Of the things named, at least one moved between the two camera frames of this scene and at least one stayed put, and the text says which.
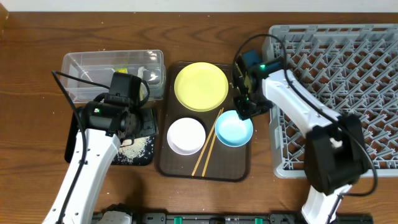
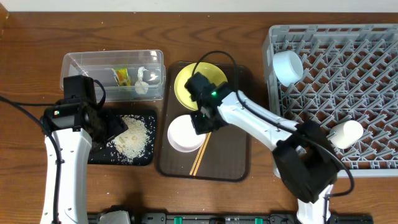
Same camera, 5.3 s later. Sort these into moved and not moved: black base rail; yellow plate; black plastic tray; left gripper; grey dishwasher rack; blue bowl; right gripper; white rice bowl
Moved: right gripper; blue bowl; left gripper
Not moved: white rice bowl; black plastic tray; grey dishwasher rack; black base rail; yellow plate
